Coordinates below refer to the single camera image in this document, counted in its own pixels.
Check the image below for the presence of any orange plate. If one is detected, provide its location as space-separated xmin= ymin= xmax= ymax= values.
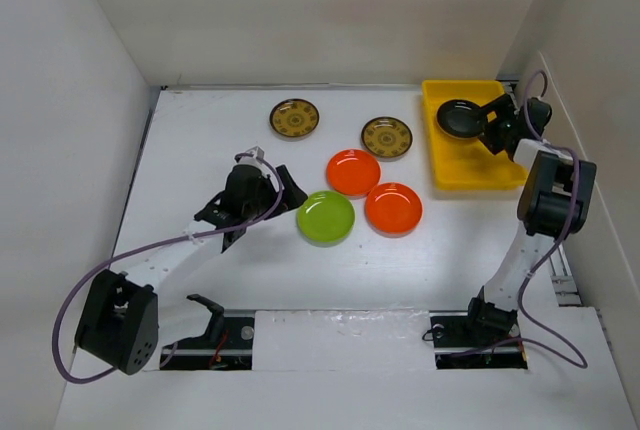
xmin=326 ymin=149 xmax=381 ymax=197
xmin=365 ymin=182 xmax=423 ymax=235

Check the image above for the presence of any green plate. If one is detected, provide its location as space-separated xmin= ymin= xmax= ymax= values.
xmin=296 ymin=190 xmax=356 ymax=245

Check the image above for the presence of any yellow patterned plate right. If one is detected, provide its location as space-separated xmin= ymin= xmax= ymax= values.
xmin=360 ymin=116 xmax=413 ymax=160

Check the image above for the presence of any orange plate upper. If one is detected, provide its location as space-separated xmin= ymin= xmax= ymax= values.
xmin=326 ymin=149 xmax=381 ymax=197

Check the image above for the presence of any yellow patterned plate left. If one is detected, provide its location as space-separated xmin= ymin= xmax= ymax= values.
xmin=269 ymin=98 xmax=320 ymax=139

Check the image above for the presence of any yellow plastic bin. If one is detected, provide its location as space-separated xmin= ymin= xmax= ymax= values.
xmin=421 ymin=80 xmax=528 ymax=191

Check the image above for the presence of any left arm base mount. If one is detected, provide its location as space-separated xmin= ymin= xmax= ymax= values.
xmin=159 ymin=294 xmax=256 ymax=371

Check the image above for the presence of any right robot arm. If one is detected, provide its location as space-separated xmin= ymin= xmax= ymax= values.
xmin=462 ymin=94 xmax=597 ymax=344

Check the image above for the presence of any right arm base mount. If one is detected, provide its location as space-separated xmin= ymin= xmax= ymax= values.
xmin=422 ymin=294 xmax=528 ymax=370

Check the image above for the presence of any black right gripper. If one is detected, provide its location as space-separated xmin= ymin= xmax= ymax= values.
xmin=466 ymin=92 xmax=520 ymax=153

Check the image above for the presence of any yellow patterned plate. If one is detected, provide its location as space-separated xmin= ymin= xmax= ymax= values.
xmin=360 ymin=116 xmax=413 ymax=160
xmin=269 ymin=98 xmax=320 ymax=139

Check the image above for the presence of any orange plate lower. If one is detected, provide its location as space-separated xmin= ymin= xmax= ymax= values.
xmin=365 ymin=182 xmax=423 ymax=235

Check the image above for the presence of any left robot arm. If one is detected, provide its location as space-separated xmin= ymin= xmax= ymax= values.
xmin=74 ymin=159 xmax=308 ymax=375

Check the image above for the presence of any black plate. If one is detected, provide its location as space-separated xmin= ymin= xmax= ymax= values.
xmin=436 ymin=99 xmax=488 ymax=139

